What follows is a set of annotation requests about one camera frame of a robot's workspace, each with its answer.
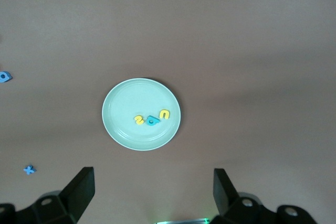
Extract brown table mat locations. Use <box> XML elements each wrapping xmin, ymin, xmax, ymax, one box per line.
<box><xmin>0</xmin><ymin>0</ymin><xmax>336</xmax><ymax>224</ymax></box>

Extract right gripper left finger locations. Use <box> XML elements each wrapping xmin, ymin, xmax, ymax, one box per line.
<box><xmin>0</xmin><ymin>166</ymin><xmax>96</xmax><ymax>224</ymax></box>

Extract teal foam letter b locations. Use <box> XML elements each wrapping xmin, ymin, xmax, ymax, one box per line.
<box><xmin>146</xmin><ymin>115</ymin><xmax>161</xmax><ymax>127</ymax></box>

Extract light green plate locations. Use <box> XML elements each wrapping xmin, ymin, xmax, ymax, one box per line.
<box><xmin>101</xmin><ymin>78</ymin><xmax>182</xmax><ymax>152</ymax></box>

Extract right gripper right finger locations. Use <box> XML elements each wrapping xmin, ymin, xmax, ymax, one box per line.
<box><xmin>209</xmin><ymin>168</ymin><xmax>318</xmax><ymax>224</ymax></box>

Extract blue foam number 6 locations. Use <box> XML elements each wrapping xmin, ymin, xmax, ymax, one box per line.
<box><xmin>0</xmin><ymin>70</ymin><xmax>13</xmax><ymax>83</ymax></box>

